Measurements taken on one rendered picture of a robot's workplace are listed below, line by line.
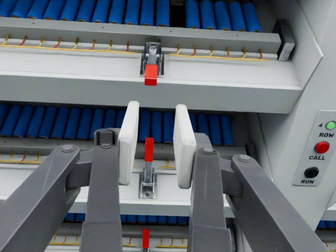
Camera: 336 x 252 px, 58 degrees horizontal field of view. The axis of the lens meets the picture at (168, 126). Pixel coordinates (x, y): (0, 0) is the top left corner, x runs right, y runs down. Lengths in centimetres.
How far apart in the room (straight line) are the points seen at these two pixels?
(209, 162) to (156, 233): 48
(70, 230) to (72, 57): 36
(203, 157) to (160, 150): 33
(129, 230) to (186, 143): 47
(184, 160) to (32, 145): 38
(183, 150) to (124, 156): 3
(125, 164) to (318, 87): 28
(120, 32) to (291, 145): 26
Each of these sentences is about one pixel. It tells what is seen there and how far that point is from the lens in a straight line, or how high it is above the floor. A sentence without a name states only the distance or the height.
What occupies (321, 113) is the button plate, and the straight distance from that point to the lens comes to 42.
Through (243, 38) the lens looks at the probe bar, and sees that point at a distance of 40.
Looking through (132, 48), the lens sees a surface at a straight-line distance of 39.
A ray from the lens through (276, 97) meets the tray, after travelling 39.
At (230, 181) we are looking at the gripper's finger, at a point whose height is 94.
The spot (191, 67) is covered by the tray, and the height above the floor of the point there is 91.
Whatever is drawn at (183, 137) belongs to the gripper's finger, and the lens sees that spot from 17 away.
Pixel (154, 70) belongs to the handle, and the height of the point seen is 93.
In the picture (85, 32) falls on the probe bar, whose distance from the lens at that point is 39.
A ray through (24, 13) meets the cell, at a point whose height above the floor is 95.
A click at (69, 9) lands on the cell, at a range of 44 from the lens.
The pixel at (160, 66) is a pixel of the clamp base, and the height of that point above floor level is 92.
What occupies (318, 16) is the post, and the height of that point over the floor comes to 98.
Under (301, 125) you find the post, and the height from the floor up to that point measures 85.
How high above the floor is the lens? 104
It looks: 32 degrees down
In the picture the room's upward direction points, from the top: 4 degrees clockwise
